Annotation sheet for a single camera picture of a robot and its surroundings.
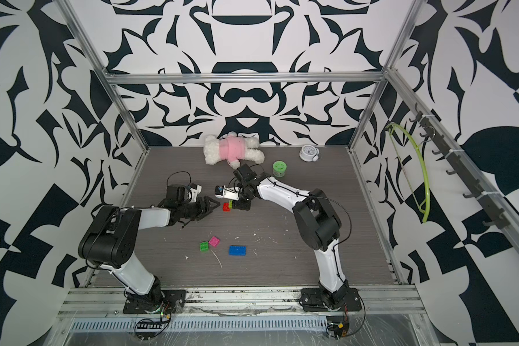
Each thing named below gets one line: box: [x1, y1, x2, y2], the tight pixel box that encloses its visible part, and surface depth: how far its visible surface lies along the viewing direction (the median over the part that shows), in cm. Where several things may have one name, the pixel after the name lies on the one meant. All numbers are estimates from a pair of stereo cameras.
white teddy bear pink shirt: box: [203, 131, 266, 170], surface depth 110 cm
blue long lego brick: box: [229, 245, 247, 256], surface depth 86 cm
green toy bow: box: [385, 123, 431, 224], surface depth 69 cm
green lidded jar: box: [272, 160, 288, 179], surface depth 107 cm
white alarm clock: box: [299, 144, 320, 163], surface depth 117 cm
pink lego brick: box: [208, 235, 220, 248], surface depth 88 cm
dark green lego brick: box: [199, 241, 210, 254], surface depth 86 cm
